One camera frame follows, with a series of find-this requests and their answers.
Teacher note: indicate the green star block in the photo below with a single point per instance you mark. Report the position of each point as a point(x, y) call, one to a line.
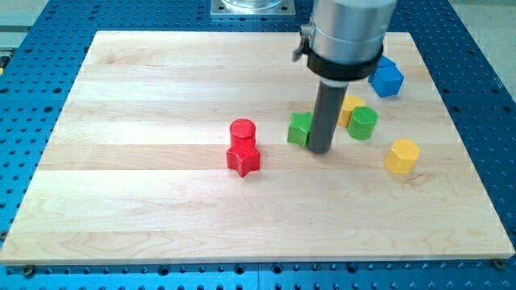
point(299, 128)

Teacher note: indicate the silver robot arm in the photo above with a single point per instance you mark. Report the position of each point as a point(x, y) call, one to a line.
point(343, 40)

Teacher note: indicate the red star block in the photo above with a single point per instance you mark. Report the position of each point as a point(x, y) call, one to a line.
point(243, 157)

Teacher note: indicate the red cylinder block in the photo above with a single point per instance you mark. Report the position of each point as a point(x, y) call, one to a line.
point(243, 130)

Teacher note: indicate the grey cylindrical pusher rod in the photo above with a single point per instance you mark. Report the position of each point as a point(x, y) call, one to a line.
point(326, 113)

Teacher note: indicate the yellow block behind rod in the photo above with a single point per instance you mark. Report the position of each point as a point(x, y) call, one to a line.
point(350, 102)

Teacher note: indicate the green cylinder block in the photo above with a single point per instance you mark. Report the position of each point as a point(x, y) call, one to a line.
point(362, 123)

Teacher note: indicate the wooden board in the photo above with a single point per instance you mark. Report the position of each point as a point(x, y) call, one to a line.
point(135, 170)

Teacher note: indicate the yellow hexagon block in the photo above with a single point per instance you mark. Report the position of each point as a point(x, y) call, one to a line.
point(402, 156)

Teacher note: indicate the blue block behind cube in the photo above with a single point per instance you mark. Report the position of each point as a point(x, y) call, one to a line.
point(384, 62)

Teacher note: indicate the left board clamp screw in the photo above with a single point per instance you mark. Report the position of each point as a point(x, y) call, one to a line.
point(27, 271)

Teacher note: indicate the board clamp screw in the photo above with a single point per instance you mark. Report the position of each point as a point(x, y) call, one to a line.
point(27, 271)
point(499, 264)

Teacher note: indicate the right board clamp screw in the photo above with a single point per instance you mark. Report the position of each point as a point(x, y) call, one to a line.
point(499, 264)

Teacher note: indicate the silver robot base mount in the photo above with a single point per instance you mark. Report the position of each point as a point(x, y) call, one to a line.
point(252, 7)

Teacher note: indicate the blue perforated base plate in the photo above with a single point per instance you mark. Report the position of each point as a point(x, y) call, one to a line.
point(41, 73)

